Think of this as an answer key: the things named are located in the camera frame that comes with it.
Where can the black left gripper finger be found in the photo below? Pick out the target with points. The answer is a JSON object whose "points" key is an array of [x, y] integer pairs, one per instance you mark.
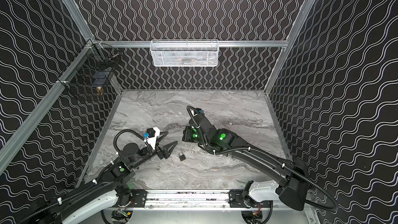
{"points": [[168, 149], [162, 135]]}

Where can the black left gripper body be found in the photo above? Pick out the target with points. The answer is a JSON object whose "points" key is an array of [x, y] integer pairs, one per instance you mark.
{"points": [[158, 149]]}

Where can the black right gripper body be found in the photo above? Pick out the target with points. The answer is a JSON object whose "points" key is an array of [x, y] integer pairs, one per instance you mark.
{"points": [[189, 134]]}

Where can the black padlock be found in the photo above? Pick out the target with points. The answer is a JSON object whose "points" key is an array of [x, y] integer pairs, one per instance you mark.
{"points": [[182, 157]]}

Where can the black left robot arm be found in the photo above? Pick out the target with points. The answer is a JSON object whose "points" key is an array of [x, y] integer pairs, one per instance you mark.
{"points": [[109, 188]]}

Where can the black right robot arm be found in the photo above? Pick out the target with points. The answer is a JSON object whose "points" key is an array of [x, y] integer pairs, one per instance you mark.
{"points": [[290, 182]]}

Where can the brass padlock in basket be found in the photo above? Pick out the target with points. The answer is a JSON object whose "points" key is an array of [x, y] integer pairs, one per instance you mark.
{"points": [[99, 92]]}

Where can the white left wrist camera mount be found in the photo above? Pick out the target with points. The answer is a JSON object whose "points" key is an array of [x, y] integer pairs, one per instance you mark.
{"points": [[151, 136]]}

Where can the aluminium linear rail base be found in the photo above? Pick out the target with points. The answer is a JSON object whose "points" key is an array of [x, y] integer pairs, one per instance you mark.
{"points": [[195, 200]]}

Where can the white wire mesh basket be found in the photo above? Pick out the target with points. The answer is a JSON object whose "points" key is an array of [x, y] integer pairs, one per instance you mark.
{"points": [[203, 56]]}

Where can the black wire mesh basket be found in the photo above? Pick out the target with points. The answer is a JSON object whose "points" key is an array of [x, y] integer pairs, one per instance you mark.
{"points": [[96, 70]]}

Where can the aluminium horizontal back rail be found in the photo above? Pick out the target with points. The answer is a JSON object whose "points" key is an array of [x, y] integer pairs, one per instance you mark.
{"points": [[197, 43]]}

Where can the aluminium left side rail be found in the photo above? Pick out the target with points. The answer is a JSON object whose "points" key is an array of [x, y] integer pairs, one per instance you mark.
{"points": [[21, 135]]}

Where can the aluminium frame corner post left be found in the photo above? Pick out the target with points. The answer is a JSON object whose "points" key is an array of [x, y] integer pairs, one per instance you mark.
{"points": [[78, 18]]}

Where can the aluminium frame corner post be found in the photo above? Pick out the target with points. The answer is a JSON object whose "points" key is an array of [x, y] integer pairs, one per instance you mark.
{"points": [[292, 37], [78, 18]]}

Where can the aluminium frame corner post right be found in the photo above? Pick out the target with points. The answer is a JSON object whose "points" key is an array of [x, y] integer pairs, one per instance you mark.
{"points": [[292, 37]]}

